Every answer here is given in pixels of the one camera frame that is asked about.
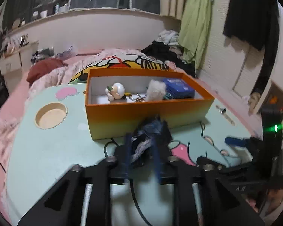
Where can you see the white desk with drawer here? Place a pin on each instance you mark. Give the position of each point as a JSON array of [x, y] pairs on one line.
[[14, 58]]

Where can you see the white bearded figurine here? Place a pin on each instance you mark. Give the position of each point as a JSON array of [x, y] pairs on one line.
[[116, 90]]

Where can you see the white louvred closet door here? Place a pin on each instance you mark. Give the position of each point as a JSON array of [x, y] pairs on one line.
[[231, 61]]

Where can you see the black clothes pile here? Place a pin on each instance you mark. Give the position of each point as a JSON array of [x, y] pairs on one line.
[[160, 51]]

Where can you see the black hanging garment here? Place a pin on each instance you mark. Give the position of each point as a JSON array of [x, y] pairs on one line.
[[250, 9]]

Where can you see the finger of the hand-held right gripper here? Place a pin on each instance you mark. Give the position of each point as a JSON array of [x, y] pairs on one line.
[[235, 141], [226, 169]]

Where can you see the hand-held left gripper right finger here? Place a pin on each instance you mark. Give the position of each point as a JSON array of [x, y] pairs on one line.
[[157, 164]]

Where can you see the grey striped clothes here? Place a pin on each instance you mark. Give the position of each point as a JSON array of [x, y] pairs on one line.
[[43, 54]]

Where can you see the yellow cartoon print blanket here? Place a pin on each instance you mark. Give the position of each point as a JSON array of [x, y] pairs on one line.
[[132, 62]]

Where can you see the orange cardboard box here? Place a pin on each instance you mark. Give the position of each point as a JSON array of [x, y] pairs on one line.
[[132, 120]]

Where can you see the white cup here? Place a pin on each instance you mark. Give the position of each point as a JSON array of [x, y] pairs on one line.
[[43, 14]]

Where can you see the white fluffy ball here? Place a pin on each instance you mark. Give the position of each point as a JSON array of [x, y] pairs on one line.
[[155, 90]]

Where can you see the black binder clip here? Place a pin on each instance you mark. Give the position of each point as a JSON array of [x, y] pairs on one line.
[[221, 109]]

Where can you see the maroon pillow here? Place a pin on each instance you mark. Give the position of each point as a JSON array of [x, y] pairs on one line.
[[47, 68]]

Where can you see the green toy car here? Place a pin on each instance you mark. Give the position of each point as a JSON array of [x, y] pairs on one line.
[[168, 96]]

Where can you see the blue metal tin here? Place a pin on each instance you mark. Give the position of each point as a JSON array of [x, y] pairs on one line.
[[179, 87]]

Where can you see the pale plastic bag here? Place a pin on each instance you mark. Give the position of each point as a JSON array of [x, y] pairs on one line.
[[67, 53]]

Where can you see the pink bed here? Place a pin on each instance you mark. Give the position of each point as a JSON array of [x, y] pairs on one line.
[[16, 94]]

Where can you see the round wooden mirror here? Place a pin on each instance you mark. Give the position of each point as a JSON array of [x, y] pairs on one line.
[[16, 24]]

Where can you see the white clothes pile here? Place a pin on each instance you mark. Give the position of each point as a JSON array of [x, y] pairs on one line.
[[167, 37]]

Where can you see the white bottle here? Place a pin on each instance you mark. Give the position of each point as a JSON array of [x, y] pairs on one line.
[[57, 8]]

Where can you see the green hanging garment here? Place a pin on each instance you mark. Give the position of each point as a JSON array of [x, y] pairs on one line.
[[195, 23]]

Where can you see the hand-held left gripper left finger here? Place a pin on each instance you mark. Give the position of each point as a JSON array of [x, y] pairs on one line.
[[128, 160]]

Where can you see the mint green cartoon desktop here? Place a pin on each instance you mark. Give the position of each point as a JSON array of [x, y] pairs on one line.
[[61, 150]]

